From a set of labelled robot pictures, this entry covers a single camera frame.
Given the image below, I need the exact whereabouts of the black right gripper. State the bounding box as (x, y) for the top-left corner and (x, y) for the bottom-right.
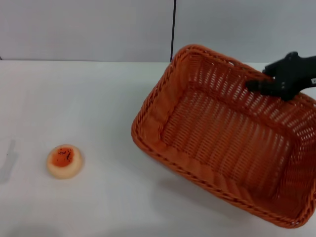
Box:
(245, 51), (316, 101)

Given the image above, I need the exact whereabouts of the orange woven rectangular basket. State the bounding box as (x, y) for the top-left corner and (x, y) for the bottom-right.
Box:
(131, 43), (316, 229)

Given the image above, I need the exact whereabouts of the round cream bun orange topping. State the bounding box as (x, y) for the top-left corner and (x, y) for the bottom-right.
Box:
(46, 144), (86, 180)

